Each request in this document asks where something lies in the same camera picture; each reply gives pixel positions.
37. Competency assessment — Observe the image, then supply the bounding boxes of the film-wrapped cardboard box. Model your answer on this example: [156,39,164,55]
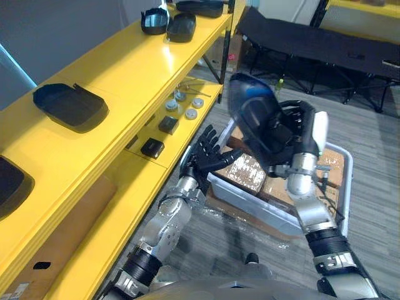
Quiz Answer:
[215,152,268,193]

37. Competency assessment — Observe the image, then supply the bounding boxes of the silver right robot leg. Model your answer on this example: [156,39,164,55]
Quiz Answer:
[240,252,278,279]

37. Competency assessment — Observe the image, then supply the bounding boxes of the large cardboard box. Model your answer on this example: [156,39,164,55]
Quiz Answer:
[9,174,119,300]

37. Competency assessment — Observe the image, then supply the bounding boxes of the brown cardboard box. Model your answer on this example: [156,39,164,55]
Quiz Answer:
[315,146,346,216]
[259,176,296,206]
[226,126,251,151]

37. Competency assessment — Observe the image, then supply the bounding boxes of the silver robot torso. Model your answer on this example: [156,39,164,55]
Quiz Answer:
[131,264,332,300]

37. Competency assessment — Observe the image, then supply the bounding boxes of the white cabinet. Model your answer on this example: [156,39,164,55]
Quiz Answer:
[258,0,317,28]

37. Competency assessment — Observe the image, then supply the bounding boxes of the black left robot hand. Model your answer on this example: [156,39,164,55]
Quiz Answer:
[187,124,243,174]

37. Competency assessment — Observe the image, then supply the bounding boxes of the cardboard box with pink tag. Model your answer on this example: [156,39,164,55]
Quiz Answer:
[207,33,251,74]

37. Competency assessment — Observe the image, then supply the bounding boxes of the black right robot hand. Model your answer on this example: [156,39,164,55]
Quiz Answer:
[267,99,331,157]

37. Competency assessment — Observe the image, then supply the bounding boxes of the yellow shelf rack black posts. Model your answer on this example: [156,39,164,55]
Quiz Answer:
[0,0,248,300]
[312,0,400,44]

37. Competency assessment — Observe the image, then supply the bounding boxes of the clear plastic film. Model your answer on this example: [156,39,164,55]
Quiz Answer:
[184,202,301,251]

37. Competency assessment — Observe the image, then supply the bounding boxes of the black folding cot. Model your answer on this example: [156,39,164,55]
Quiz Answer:
[236,6,400,113]

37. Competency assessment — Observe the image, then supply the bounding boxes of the black plastic housing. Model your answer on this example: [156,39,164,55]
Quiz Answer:
[227,72,298,169]
[176,0,224,18]
[32,82,109,134]
[0,156,36,221]
[166,12,197,44]
[141,7,170,36]

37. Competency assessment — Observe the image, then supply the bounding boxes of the white plastic bin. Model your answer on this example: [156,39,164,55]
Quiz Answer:
[179,120,354,240]

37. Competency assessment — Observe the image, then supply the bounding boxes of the small black box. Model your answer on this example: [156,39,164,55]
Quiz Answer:
[157,115,180,135]
[140,137,166,157]

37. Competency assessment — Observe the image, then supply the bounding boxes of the cyan light strip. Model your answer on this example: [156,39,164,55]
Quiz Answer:
[0,43,37,89]

